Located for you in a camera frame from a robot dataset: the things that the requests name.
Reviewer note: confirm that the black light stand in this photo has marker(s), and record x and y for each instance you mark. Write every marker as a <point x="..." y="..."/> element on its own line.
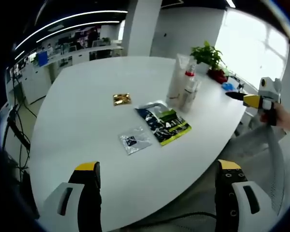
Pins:
<point x="17" y="128"/>

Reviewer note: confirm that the person's right hand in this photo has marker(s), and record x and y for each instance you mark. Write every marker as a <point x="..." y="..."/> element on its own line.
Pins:
<point x="267" y="117"/>

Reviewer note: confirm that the green potted plant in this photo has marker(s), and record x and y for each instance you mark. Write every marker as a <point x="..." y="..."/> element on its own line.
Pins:
<point x="207" y="54"/>

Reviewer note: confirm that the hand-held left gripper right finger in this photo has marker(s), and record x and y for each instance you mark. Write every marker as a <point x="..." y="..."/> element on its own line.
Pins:
<point x="227" y="193"/>

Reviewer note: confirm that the green black skincare packet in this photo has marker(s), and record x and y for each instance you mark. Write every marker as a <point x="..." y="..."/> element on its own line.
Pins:
<point x="174" y="128"/>

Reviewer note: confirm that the white skincare tube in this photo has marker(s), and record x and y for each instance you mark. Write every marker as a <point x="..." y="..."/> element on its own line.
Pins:
<point x="177" y="75"/>

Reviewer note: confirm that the clear skincare sachet blue label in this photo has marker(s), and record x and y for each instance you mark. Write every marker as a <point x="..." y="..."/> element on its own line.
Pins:
<point x="135" y="141"/>

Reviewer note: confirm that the white office counter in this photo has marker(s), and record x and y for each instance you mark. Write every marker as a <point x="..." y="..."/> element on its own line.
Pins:
<point x="38" y="82"/>

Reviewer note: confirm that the black tangled device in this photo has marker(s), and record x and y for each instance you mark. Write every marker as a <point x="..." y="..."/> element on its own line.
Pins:
<point x="236" y="82"/>

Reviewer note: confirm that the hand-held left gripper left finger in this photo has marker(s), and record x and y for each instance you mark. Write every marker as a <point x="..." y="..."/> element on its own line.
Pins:
<point x="87" y="198"/>

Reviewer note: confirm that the blue plastic bag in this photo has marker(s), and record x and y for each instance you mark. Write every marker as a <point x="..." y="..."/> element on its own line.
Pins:
<point x="229" y="86"/>

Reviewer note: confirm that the gold skincare sachet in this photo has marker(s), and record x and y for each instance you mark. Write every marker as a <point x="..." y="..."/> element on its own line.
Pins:
<point x="122" y="99"/>

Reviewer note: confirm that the blue bin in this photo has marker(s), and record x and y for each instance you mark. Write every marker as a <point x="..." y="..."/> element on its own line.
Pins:
<point x="42" y="59"/>

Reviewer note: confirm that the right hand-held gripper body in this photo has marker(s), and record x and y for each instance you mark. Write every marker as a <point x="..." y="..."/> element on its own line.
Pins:
<point x="270" y="90"/>

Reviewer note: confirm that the white plant pot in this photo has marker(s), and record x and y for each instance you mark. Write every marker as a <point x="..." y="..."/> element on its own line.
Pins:
<point x="205" y="67"/>

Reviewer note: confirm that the red flower pot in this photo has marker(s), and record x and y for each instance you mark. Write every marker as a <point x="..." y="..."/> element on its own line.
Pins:
<point x="217" y="75"/>

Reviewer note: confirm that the red-collar skincare pump bottle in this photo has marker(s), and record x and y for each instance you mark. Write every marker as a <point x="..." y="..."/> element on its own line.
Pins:
<point x="190" y="73"/>

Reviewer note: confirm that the grey chair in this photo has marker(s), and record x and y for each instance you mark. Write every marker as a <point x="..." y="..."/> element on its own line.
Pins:
<point x="256" y="137"/>

